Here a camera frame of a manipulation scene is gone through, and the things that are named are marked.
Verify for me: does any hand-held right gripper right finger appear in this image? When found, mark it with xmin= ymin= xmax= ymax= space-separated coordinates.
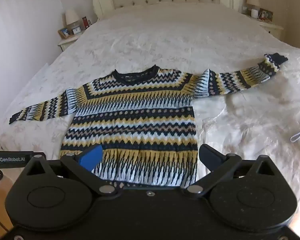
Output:
xmin=182 ymin=144 xmax=280 ymax=198

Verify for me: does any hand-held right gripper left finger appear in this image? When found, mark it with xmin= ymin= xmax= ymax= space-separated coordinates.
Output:
xmin=23 ymin=144 xmax=120 ymax=198

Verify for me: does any patterned knit sweater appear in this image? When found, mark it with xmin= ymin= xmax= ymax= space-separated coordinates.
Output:
xmin=9 ymin=53 xmax=288 ymax=188

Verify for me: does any cream nightstand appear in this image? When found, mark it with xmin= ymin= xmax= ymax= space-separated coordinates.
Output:
xmin=58 ymin=31 xmax=87 ymax=52
xmin=245 ymin=15 xmax=284 ymax=40

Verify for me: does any white floral bedspread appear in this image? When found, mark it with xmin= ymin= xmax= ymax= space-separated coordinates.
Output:
xmin=0 ymin=4 xmax=300 ymax=213

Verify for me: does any wooden photo frame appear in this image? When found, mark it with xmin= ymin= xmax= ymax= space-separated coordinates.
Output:
xmin=58 ymin=27 xmax=70 ymax=39

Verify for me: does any dark photo frame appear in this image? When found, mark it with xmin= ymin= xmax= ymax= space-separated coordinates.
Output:
xmin=259 ymin=8 xmax=274 ymax=22

